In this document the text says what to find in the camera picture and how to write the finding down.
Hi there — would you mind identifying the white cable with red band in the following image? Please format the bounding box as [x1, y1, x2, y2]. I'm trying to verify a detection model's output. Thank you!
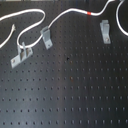
[0, 0, 128, 50]

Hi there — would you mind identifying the black perforated breadboard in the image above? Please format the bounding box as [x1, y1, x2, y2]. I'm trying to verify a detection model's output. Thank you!
[0, 0, 128, 128]

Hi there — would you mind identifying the grey cable clip middle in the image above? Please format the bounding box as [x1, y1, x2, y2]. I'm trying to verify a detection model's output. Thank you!
[40, 27, 53, 49]

